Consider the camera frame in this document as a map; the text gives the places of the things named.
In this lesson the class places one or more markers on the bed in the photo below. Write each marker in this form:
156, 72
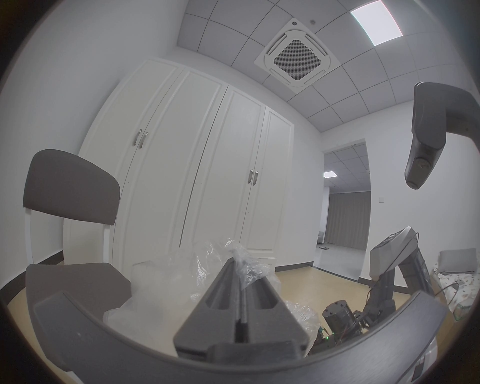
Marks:
461, 288

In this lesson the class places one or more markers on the grey pillow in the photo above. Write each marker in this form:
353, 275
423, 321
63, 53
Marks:
455, 260

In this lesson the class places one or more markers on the small ceiling light panel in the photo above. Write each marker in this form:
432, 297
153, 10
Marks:
330, 174

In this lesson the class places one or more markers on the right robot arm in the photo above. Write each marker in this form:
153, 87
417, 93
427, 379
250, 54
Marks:
390, 255

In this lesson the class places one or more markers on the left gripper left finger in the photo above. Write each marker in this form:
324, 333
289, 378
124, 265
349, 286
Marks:
217, 311

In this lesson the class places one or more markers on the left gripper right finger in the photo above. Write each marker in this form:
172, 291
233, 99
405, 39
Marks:
270, 315

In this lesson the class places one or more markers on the white wardrobe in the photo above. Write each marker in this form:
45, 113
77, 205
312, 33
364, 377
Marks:
221, 168

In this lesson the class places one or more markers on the large ceiling light panel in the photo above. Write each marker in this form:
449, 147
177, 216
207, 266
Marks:
377, 22

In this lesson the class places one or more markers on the ceiling air conditioner unit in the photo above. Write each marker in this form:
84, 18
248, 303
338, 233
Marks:
298, 56

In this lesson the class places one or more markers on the grey curtain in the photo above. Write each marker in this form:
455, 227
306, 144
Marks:
347, 221

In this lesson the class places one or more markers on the grey and white chair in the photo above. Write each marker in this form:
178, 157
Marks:
71, 183

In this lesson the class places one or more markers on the clear plastic bag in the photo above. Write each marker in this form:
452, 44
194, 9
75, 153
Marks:
161, 285

